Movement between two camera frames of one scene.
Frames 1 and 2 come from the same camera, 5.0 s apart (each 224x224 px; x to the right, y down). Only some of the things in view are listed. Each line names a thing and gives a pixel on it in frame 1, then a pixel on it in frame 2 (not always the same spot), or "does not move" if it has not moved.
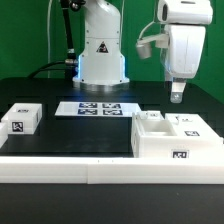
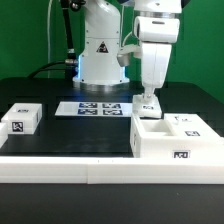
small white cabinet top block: [23, 118] does not move
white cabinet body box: [173, 135] does not move
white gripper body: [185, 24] to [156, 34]
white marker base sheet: [96, 108] does not move
